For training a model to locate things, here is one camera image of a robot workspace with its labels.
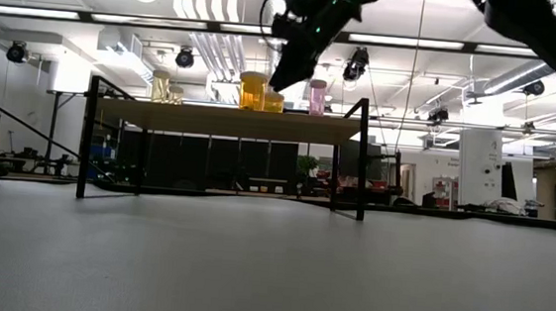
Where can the distant potted plant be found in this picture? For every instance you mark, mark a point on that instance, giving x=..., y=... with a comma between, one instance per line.
x=307, y=164

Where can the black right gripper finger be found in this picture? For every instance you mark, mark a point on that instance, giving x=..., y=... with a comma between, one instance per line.
x=297, y=70

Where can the pink medicine bottle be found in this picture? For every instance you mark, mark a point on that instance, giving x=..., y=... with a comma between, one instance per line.
x=317, y=101

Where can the white room column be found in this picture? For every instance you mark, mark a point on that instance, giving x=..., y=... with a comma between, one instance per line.
x=478, y=166

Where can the large amber medicine bottle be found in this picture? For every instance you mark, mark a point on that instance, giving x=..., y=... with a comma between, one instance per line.
x=274, y=104
x=253, y=94

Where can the black partition wall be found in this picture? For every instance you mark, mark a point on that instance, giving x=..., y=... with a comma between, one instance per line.
x=183, y=160

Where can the black ceiling spotlight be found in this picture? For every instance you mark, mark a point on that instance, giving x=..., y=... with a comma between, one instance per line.
x=437, y=114
x=184, y=58
x=533, y=87
x=18, y=51
x=356, y=64

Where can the wooden shelf with black legs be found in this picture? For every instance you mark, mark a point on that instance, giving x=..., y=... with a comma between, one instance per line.
x=231, y=122

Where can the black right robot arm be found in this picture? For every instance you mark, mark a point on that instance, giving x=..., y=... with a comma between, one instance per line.
x=541, y=27

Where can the black table frame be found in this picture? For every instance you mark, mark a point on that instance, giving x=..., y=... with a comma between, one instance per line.
x=501, y=220

